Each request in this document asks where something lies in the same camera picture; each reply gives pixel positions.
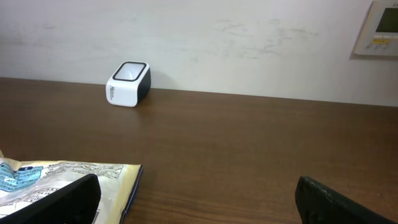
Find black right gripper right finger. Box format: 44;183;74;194
295;176;396;224

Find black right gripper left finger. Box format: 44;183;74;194
1;174;101;224

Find cream snack bag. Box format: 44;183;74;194
1;156;143;224

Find white barcode scanner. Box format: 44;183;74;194
105;62;152;107

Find beige wall control panel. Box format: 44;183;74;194
353;0;397;57

